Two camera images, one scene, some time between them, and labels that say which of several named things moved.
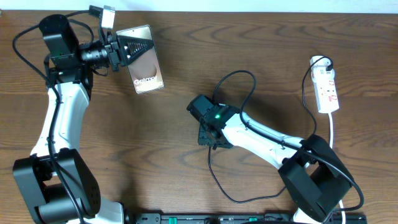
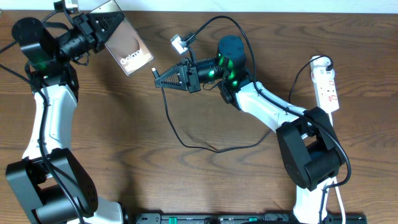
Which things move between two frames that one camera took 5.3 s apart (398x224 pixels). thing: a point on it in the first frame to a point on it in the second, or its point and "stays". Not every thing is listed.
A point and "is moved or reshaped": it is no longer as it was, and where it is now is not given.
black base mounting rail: [231, 218] stays
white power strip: [323, 85] stays
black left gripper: [113, 50] to [84, 22]
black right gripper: [202, 140] to [188, 76]
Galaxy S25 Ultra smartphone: [145, 71] is moved or reshaped
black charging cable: [329, 68] to [330, 68]
